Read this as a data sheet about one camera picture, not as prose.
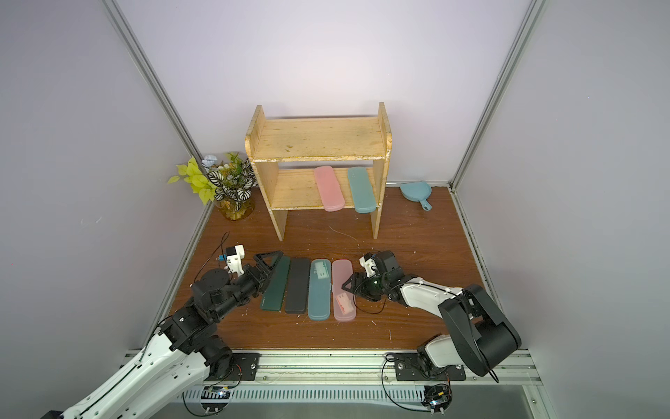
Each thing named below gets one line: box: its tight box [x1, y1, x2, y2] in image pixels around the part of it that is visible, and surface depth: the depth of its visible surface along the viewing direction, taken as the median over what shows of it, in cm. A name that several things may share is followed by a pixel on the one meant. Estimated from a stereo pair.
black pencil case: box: [284, 257, 311, 314], surface depth 89 cm
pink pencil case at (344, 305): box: [331, 259, 356, 322], surface depth 87 cm
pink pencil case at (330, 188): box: [314, 165, 346, 213], surface depth 92 cm
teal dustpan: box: [399, 181, 433, 212], surface depth 120 cm
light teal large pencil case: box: [307, 259, 332, 322], surface depth 90 cm
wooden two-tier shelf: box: [244, 102, 393, 242], surface depth 77 cm
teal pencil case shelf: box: [347, 166, 377, 214], surface depth 91 cm
